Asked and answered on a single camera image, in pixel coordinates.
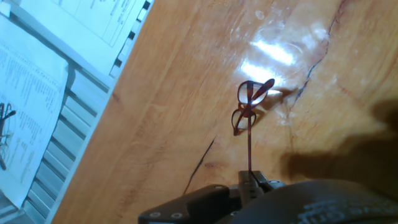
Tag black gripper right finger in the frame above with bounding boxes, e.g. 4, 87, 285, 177
250, 171, 287, 192

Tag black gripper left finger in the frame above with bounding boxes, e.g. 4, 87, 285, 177
138, 170, 253, 224

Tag red-framed glasses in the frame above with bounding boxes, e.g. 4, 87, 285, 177
231, 78, 275, 175

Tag glossy wooden board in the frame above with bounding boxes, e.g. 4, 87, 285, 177
51, 0, 398, 224

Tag white printed paper sheet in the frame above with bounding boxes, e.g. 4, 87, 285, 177
0, 14, 69, 209
18, 0, 147, 77

